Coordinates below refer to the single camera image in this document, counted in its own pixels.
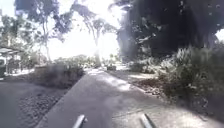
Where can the shelter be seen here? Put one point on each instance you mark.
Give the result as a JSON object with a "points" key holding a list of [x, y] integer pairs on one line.
{"points": [[8, 60]]}

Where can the large dark tree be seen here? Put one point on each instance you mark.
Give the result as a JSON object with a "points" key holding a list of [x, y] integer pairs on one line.
{"points": [[160, 26]]}

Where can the grey concrete path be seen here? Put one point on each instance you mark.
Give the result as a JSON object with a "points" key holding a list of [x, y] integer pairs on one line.
{"points": [[106, 100]]}

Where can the tall thin tree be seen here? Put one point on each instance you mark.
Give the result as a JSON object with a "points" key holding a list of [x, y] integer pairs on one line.
{"points": [[45, 23]]}

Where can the low dark bush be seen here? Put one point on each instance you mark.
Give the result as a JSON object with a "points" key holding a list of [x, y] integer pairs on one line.
{"points": [[60, 74]]}

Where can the slender tree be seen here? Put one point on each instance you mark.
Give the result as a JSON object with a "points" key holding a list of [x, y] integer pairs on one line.
{"points": [[96, 33]]}

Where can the green shrub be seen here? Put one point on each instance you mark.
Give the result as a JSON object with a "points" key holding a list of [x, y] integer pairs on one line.
{"points": [[196, 71]]}

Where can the dark mulch ground strip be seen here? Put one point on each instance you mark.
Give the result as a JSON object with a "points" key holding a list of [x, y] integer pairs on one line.
{"points": [[36, 105]]}

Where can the robot's own part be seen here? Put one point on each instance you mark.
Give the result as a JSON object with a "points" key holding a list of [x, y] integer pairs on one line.
{"points": [[79, 121], [146, 121]]}

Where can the grey asphalt road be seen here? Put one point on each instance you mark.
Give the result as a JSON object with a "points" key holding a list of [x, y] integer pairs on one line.
{"points": [[11, 103]]}

